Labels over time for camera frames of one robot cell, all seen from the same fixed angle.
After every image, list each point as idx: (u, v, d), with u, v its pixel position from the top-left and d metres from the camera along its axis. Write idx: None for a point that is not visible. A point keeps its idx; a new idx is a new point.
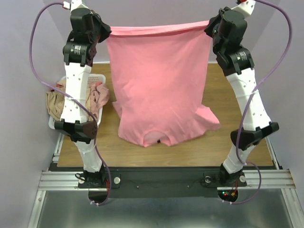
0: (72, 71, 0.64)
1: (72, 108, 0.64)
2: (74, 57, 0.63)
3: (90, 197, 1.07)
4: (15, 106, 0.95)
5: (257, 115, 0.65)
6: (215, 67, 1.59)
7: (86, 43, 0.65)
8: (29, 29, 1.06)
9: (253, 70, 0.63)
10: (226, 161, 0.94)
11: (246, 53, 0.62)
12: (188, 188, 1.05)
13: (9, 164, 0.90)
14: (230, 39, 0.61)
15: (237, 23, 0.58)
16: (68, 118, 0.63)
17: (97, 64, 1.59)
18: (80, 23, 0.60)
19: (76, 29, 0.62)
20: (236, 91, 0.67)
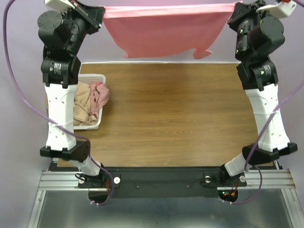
0: (55, 93, 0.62)
1: (57, 134, 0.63)
2: (54, 76, 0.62)
3: (90, 197, 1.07)
4: (15, 107, 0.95)
5: (277, 137, 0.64)
6: (215, 67, 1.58)
7: (67, 58, 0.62)
8: (29, 30, 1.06)
9: (276, 87, 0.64)
10: (229, 163, 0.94)
11: (270, 67, 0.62)
12: (188, 188, 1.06)
13: (9, 165, 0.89)
14: (259, 52, 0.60)
15: (273, 39, 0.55)
16: (54, 145, 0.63)
17: (97, 64, 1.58)
18: (53, 41, 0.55)
19: (50, 46, 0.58)
20: (256, 107, 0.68)
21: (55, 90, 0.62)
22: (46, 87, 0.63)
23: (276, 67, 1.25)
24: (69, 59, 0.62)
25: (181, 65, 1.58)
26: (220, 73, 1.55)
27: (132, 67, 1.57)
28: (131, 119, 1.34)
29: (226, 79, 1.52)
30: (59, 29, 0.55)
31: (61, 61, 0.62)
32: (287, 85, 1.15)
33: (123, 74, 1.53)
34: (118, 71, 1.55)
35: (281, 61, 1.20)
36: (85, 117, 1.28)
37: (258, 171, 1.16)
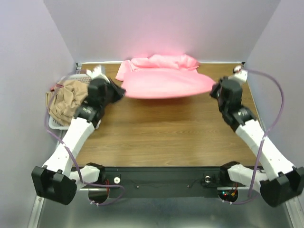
0: (78, 126, 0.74)
1: (60, 156, 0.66)
2: (83, 115, 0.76)
3: (90, 197, 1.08)
4: (14, 107, 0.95)
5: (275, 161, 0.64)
6: (214, 67, 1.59)
7: (97, 106, 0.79)
8: (28, 30, 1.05)
9: (256, 121, 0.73)
10: (231, 171, 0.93)
11: (247, 111, 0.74)
12: (188, 188, 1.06)
13: (9, 166, 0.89)
14: (231, 100, 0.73)
15: (234, 89, 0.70)
16: (52, 166, 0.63)
17: (97, 64, 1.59)
18: (96, 92, 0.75)
19: (90, 95, 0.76)
20: (247, 141, 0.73)
21: (77, 122, 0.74)
22: (73, 119, 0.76)
23: (276, 67, 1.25)
24: (97, 107, 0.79)
25: None
26: (220, 73, 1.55)
27: None
28: (131, 119, 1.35)
29: None
30: (101, 87, 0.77)
31: (93, 107, 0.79)
32: (287, 85, 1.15)
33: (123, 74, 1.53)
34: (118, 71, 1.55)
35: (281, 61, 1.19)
36: None
37: None
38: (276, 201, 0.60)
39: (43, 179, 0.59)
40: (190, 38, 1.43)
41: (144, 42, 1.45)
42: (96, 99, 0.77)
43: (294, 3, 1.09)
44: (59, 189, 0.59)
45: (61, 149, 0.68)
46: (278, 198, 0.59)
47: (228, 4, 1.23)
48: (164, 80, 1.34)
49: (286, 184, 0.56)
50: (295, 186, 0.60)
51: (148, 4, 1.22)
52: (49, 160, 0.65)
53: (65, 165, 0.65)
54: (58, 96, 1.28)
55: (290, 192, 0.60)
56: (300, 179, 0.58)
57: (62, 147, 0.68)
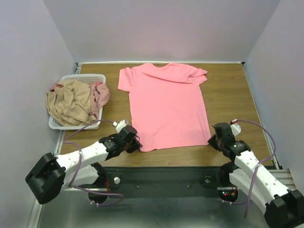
0: (97, 147, 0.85)
1: (71, 157, 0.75)
2: (106, 145, 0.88)
3: (90, 197, 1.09)
4: (14, 107, 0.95)
5: (270, 184, 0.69)
6: (215, 67, 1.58)
7: (118, 146, 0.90)
8: (28, 31, 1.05)
9: (250, 152, 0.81)
10: (232, 179, 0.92)
11: (242, 143, 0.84)
12: (188, 188, 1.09)
13: (9, 166, 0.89)
14: (224, 136, 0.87)
15: (223, 126, 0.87)
16: (61, 161, 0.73)
17: (97, 64, 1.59)
18: (125, 134, 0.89)
19: (119, 134, 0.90)
20: (245, 170, 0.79)
21: (98, 146, 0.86)
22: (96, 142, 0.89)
23: (276, 68, 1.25)
24: (119, 147, 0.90)
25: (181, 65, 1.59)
26: (220, 73, 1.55)
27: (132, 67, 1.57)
28: (131, 119, 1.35)
29: (226, 80, 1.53)
30: (131, 134, 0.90)
31: (116, 145, 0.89)
32: (287, 85, 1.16)
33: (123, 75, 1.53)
34: (118, 71, 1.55)
35: (281, 61, 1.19)
36: (85, 116, 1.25)
37: None
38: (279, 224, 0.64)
39: (44, 166, 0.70)
40: (190, 38, 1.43)
41: (144, 42, 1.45)
42: (121, 139, 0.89)
43: (294, 3, 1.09)
44: (47, 184, 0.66)
45: (74, 154, 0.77)
46: (279, 222, 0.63)
47: (228, 4, 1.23)
48: (168, 119, 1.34)
49: (282, 206, 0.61)
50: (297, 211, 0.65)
51: (149, 5, 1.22)
52: (61, 156, 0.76)
53: (70, 166, 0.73)
54: (57, 96, 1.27)
55: (292, 217, 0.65)
56: (296, 201, 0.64)
57: (77, 152, 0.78)
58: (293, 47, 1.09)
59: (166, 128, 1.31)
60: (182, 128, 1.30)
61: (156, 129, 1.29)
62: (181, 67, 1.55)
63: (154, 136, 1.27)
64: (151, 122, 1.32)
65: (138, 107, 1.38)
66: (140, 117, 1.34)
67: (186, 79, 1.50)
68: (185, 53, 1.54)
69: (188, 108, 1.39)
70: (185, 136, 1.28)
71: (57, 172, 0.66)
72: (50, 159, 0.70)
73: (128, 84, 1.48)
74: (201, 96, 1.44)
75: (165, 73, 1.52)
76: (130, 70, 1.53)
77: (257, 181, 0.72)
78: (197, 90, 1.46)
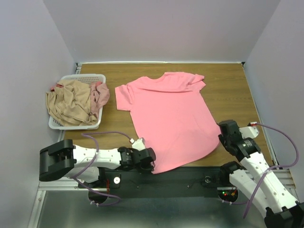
0: (114, 155, 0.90)
1: (87, 154, 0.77)
2: (122, 157, 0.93)
3: (90, 197, 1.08)
4: (14, 107, 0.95)
5: (279, 194, 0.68)
6: (214, 67, 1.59)
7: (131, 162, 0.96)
8: (27, 30, 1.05)
9: (260, 155, 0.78)
10: (233, 180, 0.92)
11: (251, 142, 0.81)
12: (188, 188, 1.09)
13: (9, 166, 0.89)
14: (230, 133, 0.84)
15: (229, 123, 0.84)
16: (76, 153, 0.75)
17: (97, 64, 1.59)
18: (144, 156, 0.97)
19: (139, 153, 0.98)
20: (251, 173, 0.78)
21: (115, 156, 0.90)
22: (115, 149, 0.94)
23: (276, 68, 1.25)
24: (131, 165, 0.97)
25: (181, 65, 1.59)
26: (220, 73, 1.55)
27: (132, 67, 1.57)
28: (131, 119, 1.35)
29: (226, 80, 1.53)
30: (149, 158, 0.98)
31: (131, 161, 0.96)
32: (287, 85, 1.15)
33: (123, 74, 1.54)
34: (118, 71, 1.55)
35: (281, 61, 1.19)
36: (85, 116, 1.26)
37: None
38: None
39: (60, 150, 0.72)
40: (190, 38, 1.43)
41: (144, 42, 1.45)
42: (139, 158, 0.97)
43: (294, 3, 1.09)
44: (54, 167, 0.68)
45: (91, 151, 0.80)
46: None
47: (228, 4, 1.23)
48: (175, 133, 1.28)
49: (289, 219, 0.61)
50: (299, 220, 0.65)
51: (148, 5, 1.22)
52: (80, 147, 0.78)
53: (80, 161, 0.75)
54: (57, 96, 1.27)
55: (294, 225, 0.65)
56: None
57: (93, 151, 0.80)
58: (293, 47, 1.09)
59: (174, 142, 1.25)
60: (189, 137, 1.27)
61: (165, 148, 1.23)
62: (177, 75, 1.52)
63: (165, 155, 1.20)
64: (157, 139, 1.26)
65: (142, 126, 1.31)
66: (147, 136, 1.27)
67: (185, 87, 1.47)
68: (185, 53, 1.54)
69: (192, 115, 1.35)
70: (195, 147, 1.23)
71: (68, 162, 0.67)
72: (69, 146, 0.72)
73: (127, 103, 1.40)
74: (202, 99, 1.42)
75: (164, 84, 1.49)
76: (126, 87, 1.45)
77: (264, 188, 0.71)
78: (198, 96, 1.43)
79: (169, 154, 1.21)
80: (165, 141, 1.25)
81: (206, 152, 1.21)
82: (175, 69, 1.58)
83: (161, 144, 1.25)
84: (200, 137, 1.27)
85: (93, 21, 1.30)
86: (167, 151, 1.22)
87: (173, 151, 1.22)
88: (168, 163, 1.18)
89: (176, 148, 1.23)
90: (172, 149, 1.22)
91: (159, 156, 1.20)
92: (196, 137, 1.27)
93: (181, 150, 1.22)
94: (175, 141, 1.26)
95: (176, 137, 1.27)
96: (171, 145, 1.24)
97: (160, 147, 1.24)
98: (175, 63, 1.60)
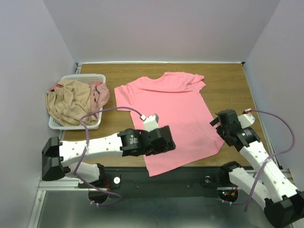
0: (113, 143, 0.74)
1: (75, 148, 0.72)
2: (125, 141, 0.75)
3: (90, 196, 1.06)
4: (14, 107, 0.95)
5: (279, 182, 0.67)
6: (214, 67, 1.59)
7: (140, 146, 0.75)
8: (27, 31, 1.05)
9: (259, 143, 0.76)
10: (233, 177, 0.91)
11: (250, 131, 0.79)
12: (188, 188, 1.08)
13: (9, 165, 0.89)
14: (229, 123, 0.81)
15: (227, 112, 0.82)
16: (64, 150, 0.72)
17: (97, 65, 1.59)
18: (155, 137, 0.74)
19: (149, 135, 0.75)
20: (251, 162, 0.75)
21: (113, 142, 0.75)
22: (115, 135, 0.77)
23: (276, 68, 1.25)
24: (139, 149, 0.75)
25: (181, 65, 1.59)
26: (220, 73, 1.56)
27: (132, 67, 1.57)
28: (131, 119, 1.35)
29: (226, 80, 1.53)
30: (161, 140, 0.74)
31: (138, 146, 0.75)
32: (287, 85, 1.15)
33: (123, 74, 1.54)
34: (118, 71, 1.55)
35: (281, 61, 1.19)
36: (85, 117, 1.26)
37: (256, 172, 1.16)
38: (280, 223, 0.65)
39: (50, 150, 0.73)
40: (190, 38, 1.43)
41: (144, 42, 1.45)
42: (149, 140, 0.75)
43: (294, 3, 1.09)
44: (46, 169, 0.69)
45: (80, 145, 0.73)
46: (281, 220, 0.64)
47: (228, 4, 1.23)
48: (175, 134, 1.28)
49: (289, 207, 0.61)
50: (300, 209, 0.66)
51: (149, 5, 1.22)
52: (69, 142, 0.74)
53: (69, 157, 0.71)
54: (57, 96, 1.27)
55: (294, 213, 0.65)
56: None
57: (83, 143, 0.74)
58: (293, 47, 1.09)
59: (174, 143, 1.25)
60: (189, 138, 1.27)
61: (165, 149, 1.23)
62: (177, 75, 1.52)
63: (165, 156, 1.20)
64: None
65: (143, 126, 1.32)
66: None
67: (185, 87, 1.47)
68: (185, 53, 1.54)
69: (192, 116, 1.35)
70: (195, 147, 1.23)
71: (53, 161, 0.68)
72: (54, 144, 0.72)
73: (127, 103, 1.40)
74: (202, 99, 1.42)
75: (164, 85, 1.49)
76: (126, 87, 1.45)
77: (264, 176, 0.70)
78: (198, 97, 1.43)
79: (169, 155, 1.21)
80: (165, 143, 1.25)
81: (206, 153, 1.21)
82: (175, 69, 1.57)
83: None
84: (200, 138, 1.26)
85: (93, 21, 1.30)
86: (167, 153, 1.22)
87: (173, 152, 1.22)
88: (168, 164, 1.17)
89: (176, 149, 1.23)
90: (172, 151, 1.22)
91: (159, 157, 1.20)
92: (196, 137, 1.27)
93: (181, 152, 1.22)
94: (175, 142, 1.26)
95: (176, 137, 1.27)
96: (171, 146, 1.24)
97: None
98: (175, 64, 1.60)
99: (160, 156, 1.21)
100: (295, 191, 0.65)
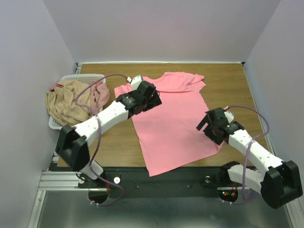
0: (116, 109, 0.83)
1: (90, 124, 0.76)
2: (124, 102, 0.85)
3: (90, 197, 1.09)
4: (14, 107, 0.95)
5: (264, 156, 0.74)
6: (214, 67, 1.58)
7: (138, 102, 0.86)
8: (27, 30, 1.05)
9: (243, 131, 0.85)
10: (234, 174, 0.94)
11: (235, 123, 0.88)
12: (188, 188, 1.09)
13: (9, 165, 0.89)
14: (216, 118, 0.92)
15: (214, 109, 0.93)
16: (81, 130, 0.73)
17: (97, 64, 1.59)
18: (145, 89, 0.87)
19: (137, 90, 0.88)
20: (239, 147, 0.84)
21: (117, 106, 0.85)
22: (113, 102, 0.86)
23: (276, 68, 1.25)
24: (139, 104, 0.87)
25: (181, 65, 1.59)
26: (220, 74, 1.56)
27: (132, 67, 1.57)
28: (131, 119, 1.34)
29: (226, 80, 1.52)
30: (151, 89, 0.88)
31: (136, 102, 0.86)
32: (287, 85, 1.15)
33: (123, 75, 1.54)
34: (118, 71, 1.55)
35: (281, 61, 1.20)
36: (85, 116, 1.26)
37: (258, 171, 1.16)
38: (276, 198, 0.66)
39: (67, 138, 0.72)
40: (190, 38, 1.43)
41: (144, 42, 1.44)
42: (141, 95, 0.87)
43: (294, 3, 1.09)
44: (74, 153, 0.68)
45: (92, 121, 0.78)
46: (276, 194, 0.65)
47: (228, 4, 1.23)
48: (175, 134, 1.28)
49: (278, 177, 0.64)
50: (292, 183, 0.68)
51: (149, 4, 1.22)
52: (80, 125, 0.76)
53: (90, 133, 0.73)
54: (57, 96, 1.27)
55: (287, 190, 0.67)
56: (291, 171, 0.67)
57: (94, 119, 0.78)
58: (293, 47, 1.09)
59: (174, 143, 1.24)
60: (189, 138, 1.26)
61: (165, 148, 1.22)
62: (177, 75, 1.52)
63: (165, 156, 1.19)
64: (157, 139, 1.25)
65: (142, 126, 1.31)
66: (147, 137, 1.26)
67: (185, 87, 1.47)
68: (185, 53, 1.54)
69: (192, 116, 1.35)
70: (195, 147, 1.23)
71: (79, 140, 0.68)
72: (70, 130, 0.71)
73: None
74: (202, 100, 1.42)
75: (163, 85, 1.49)
76: (126, 87, 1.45)
77: (252, 156, 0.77)
78: (198, 97, 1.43)
79: (170, 155, 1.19)
80: (166, 143, 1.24)
81: (207, 152, 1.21)
82: (175, 69, 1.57)
83: (161, 145, 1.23)
84: (200, 138, 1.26)
85: (93, 21, 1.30)
86: (167, 153, 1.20)
87: (173, 152, 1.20)
88: (169, 164, 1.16)
89: (176, 148, 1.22)
90: (172, 150, 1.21)
91: (159, 157, 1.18)
92: (196, 137, 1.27)
93: (181, 151, 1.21)
94: (175, 141, 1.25)
95: (176, 137, 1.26)
96: (171, 146, 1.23)
97: (160, 147, 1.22)
98: (175, 64, 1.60)
99: (160, 156, 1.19)
100: (280, 162, 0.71)
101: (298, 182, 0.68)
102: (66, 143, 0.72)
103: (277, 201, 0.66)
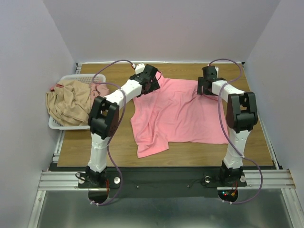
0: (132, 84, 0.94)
1: (117, 95, 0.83)
2: (136, 80, 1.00)
3: (90, 196, 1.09)
4: (14, 108, 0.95)
5: (232, 89, 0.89)
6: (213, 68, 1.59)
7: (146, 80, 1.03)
8: (27, 30, 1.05)
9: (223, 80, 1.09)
10: (226, 156, 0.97)
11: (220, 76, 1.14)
12: (188, 189, 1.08)
13: (9, 166, 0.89)
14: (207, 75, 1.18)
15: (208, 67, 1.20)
16: (111, 99, 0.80)
17: (97, 64, 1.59)
18: (150, 70, 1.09)
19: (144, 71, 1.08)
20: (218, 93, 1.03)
21: (131, 83, 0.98)
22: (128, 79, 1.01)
23: (276, 68, 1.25)
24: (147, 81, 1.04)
25: (181, 65, 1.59)
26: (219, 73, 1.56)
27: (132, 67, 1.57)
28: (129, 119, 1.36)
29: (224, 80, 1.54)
30: (155, 70, 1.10)
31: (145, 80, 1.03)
32: (287, 85, 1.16)
33: (123, 74, 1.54)
34: (118, 71, 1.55)
35: (281, 60, 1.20)
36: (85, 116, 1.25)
37: (258, 171, 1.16)
38: (232, 117, 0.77)
39: (99, 107, 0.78)
40: (190, 39, 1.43)
41: (144, 41, 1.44)
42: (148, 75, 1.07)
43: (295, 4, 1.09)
44: (110, 118, 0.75)
45: (118, 92, 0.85)
46: (232, 111, 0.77)
47: (227, 5, 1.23)
48: (197, 118, 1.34)
49: (236, 98, 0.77)
50: (249, 110, 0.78)
51: (148, 5, 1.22)
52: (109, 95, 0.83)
53: (119, 101, 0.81)
54: (57, 96, 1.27)
55: (245, 114, 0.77)
56: (248, 97, 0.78)
57: (118, 91, 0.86)
58: (293, 48, 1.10)
59: (202, 124, 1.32)
60: (210, 109, 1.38)
61: (201, 124, 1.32)
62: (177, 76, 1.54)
63: (209, 136, 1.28)
64: (191, 129, 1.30)
65: (170, 133, 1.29)
66: (179, 136, 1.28)
67: (178, 83, 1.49)
68: (185, 53, 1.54)
69: (193, 107, 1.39)
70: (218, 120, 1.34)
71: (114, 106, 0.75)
72: (102, 99, 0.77)
73: (137, 114, 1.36)
74: (201, 98, 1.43)
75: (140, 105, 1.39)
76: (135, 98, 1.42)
77: (225, 93, 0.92)
78: (191, 83, 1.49)
79: (210, 132, 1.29)
80: (199, 126, 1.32)
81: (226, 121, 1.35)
82: (175, 69, 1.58)
83: (195, 131, 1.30)
84: (213, 112, 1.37)
85: (93, 21, 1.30)
86: (207, 133, 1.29)
87: (210, 129, 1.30)
88: (215, 139, 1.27)
89: (207, 126, 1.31)
90: (208, 129, 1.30)
91: (208, 138, 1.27)
92: (211, 113, 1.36)
93: (213, 127, 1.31)
94: (203, 123, 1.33)
95: (200, 119, 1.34)
96: (203, 126, 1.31)
97: (199, 132, 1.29)
98: (175, 64, 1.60)
99: (206, 138, 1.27)
100: (242, 93, 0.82)
101: (255, 108, 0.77)
102: (98, 112, 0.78)
103: (233, 120, 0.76)
